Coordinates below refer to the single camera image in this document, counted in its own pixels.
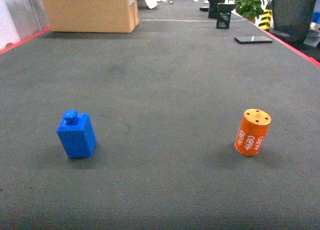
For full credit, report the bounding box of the blue bottle-shaped block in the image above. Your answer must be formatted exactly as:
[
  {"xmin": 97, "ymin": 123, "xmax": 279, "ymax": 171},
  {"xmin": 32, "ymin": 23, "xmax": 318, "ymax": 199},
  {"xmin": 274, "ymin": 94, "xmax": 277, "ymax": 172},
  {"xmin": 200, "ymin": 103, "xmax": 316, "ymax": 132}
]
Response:
[{"xmin": 56, "ymin": 110, "xmax": 96, "ymax": 158}]

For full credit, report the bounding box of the orange cylinder cap 4680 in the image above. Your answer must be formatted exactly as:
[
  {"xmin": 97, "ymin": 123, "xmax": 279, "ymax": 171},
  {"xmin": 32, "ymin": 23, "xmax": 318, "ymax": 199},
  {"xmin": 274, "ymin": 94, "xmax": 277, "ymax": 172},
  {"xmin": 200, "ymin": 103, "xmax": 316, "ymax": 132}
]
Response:
[{"xmin": 234, "ymin": 109, "xmax": 272, "ymax": 156}]

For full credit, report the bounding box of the black flat phone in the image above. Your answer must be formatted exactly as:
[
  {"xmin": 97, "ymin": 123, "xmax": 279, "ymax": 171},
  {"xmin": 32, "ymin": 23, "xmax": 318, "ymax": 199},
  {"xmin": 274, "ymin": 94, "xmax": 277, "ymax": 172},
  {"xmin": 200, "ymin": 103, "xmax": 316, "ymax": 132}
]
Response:
[{"xmin": 234, "ymin": 36, "xmax": 273, "ymax": 44}]

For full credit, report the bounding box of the black box near front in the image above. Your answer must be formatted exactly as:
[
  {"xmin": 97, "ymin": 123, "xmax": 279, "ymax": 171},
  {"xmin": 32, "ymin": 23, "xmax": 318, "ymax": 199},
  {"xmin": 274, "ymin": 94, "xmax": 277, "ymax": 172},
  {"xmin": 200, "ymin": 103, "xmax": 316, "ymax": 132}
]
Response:
[{"xmin": 216, "ymin": 3, "xmax": 236, "ymax": 29}]

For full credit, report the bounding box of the black box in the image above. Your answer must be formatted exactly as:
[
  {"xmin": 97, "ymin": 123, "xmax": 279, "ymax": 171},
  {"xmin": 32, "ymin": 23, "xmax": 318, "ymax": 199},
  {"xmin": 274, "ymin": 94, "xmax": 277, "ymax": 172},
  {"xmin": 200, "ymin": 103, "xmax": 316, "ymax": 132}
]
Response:
[
  {"xmin": 216, "ymin": 3, "xmax": 236, "ymax": 29},
  {"xmin": 208, "ymin": 0, "xmax": 225, "ymax": 19}
]

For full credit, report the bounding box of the large cardboard box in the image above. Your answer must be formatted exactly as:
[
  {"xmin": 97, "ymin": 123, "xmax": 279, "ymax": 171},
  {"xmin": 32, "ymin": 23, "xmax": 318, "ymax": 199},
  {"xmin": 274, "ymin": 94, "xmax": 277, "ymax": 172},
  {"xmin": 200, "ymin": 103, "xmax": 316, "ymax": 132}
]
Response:
[{"xmin": 42, "ymin": 0, "xmax": 139, "ymax": 33}]

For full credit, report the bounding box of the black box behind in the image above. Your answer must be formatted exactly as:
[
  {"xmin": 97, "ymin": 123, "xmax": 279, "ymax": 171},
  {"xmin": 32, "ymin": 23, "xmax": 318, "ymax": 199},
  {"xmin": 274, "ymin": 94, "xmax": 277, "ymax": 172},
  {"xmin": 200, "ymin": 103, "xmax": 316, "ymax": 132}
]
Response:
[{"xmin": 208, "ymin": 0, "xmax": 225, "ymax": 19}]

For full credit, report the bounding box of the green potted plant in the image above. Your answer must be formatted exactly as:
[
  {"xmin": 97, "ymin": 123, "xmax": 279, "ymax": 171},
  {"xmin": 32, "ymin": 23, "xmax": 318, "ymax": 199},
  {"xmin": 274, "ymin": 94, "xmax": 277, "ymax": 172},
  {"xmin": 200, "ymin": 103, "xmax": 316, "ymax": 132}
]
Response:
[{"xmin": 231, "ymin": 0, "xmax": 267, "ymax": 22}]

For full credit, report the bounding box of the black mesh office chair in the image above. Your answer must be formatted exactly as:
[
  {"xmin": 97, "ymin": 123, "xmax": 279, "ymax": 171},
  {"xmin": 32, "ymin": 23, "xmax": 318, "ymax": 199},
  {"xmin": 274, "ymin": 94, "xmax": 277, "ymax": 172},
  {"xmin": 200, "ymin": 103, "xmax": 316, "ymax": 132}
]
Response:
[{"xmin": 270, "ymin": 0, "xmax": 316, "ymax": 45}]

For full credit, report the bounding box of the yellow black striped post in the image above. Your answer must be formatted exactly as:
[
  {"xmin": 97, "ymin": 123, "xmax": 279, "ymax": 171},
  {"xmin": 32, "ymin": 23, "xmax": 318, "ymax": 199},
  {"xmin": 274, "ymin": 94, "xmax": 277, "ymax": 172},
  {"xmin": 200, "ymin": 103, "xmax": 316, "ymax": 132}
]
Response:
[{"xmin": 258, "ymin": 9, "xmax": 272, "ymax": 32}]

